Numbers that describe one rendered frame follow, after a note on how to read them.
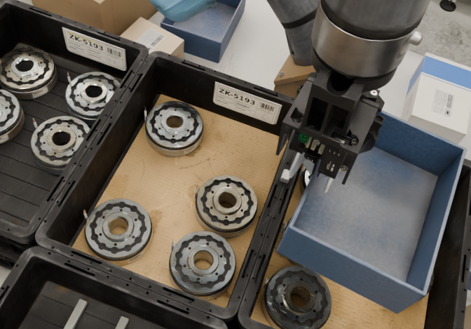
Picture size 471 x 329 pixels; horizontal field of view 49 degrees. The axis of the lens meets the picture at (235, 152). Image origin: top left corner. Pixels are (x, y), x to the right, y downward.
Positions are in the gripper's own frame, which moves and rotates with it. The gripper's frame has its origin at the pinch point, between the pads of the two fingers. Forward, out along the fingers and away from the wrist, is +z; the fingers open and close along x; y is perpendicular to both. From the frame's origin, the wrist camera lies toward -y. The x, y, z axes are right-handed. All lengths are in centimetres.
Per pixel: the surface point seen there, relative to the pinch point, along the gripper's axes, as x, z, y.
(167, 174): -24.9, 27.9, -4.3
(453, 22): 19, 114, -187
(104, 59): -46, 22, -18
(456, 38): 23, 115, -176
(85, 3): -61, 25, -31
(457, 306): 24.5, 21.3, -1.6
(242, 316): -1.7, 19.4, 14.2
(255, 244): -4.5, 19.2, 4.1
